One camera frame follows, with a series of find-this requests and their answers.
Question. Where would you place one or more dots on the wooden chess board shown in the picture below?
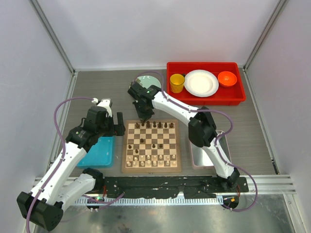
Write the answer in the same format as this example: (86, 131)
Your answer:
(148, 157)

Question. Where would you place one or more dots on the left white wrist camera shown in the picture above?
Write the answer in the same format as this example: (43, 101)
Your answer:
(105, 103)

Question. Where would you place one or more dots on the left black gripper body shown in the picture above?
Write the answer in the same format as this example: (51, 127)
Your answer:
(107, 129)

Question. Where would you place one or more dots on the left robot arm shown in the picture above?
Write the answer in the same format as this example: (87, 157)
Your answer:
(46, 203)

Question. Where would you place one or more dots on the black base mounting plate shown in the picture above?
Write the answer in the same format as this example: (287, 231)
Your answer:
(165, 187)

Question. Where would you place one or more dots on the yellow plastic cup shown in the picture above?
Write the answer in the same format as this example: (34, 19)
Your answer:
(177, 83)

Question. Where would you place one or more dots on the silver metal tray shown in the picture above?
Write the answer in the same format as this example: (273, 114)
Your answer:
(201, 159)

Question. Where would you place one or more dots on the mint green flower plate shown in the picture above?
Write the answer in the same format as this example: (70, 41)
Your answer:
(146, 81)

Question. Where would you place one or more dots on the aluminium frame rail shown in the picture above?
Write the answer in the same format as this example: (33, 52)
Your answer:
(266, 184)

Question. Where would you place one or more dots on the red plastic bin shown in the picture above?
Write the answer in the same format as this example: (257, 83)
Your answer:
(224, 95)

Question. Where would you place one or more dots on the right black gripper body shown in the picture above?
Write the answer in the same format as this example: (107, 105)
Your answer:
(138, 106)

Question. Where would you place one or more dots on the white paper plate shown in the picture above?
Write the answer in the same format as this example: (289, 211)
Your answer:
(201, 83)

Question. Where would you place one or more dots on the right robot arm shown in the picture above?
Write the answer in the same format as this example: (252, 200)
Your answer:
(201, 127)

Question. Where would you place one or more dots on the orange plastic bowl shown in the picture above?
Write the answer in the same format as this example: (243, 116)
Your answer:
(227, 79)

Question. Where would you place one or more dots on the blue plastic tray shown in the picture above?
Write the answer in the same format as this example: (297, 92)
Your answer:
(101, 155)

